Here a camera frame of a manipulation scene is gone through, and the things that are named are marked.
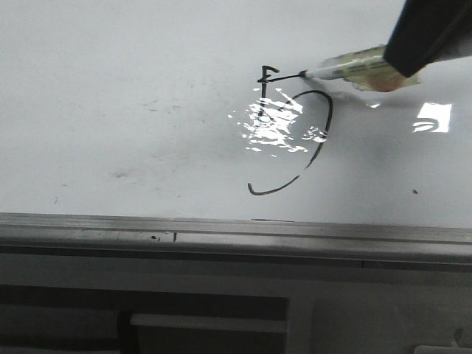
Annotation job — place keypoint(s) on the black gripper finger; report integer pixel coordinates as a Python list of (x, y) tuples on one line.
[(428, 32)]

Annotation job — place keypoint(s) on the white taped whiteboard marker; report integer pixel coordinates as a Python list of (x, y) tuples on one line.
[(366, 70)]

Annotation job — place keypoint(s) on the white object at bottom edge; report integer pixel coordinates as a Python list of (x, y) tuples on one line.
[(452, 348)]

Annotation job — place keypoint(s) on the white whiteboard with aluminium frame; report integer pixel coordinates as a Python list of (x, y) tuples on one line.
[(184, 126)]

